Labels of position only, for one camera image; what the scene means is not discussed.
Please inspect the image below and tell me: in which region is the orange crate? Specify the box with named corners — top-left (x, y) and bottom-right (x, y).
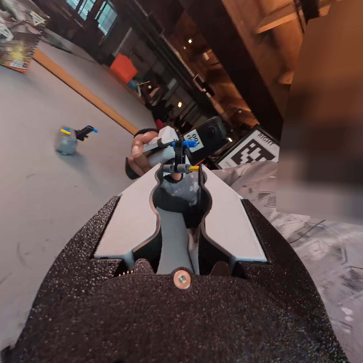
top-left (110, 53), bottom-right (138, 85)

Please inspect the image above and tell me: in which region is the grey toy motor block assembly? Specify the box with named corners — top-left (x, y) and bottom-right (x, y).
top-left (54, 125), bottom-right (99, 156)

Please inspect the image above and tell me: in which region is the person's right forearm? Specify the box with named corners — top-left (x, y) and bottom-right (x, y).
top-left (160, 173), bottom-right (202, 212)

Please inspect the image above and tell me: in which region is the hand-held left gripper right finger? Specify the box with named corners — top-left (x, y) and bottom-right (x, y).
top-left (199, 165), bottom-right (268, 268)

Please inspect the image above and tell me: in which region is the grey desk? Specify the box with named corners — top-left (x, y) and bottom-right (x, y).
top-left (0, 48), bottom-right (199, 355)

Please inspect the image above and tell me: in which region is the black white marker board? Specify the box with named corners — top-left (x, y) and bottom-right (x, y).
top-left (214, 124), bottom-right (281, 171)

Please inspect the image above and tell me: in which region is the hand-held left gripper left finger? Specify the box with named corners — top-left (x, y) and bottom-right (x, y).
top-left (93, 163), bottom-right (164, 270)

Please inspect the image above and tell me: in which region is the person's right hand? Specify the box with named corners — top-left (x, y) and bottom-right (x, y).
top-left (128, 133), bottom-right (159, 177)

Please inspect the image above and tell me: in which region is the grey table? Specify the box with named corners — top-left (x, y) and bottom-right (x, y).
top-left (38, 31), bottom-right (156, 134)

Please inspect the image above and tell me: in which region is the factory window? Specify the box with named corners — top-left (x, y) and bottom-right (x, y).
top-left (66, 0), bottom-right (118, 36)

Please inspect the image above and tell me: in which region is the small black toy brick assembly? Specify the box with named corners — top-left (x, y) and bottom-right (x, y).
top-left (162, 140), bottom-right (200, 174)

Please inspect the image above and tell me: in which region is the toy truck cardboard box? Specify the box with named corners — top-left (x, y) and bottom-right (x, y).
top-left (0, 7), bottom-right (50, 74)

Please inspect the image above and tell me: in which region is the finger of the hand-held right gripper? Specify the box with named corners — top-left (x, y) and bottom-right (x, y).
top-left (157, 126), bottom-right (185, 148)

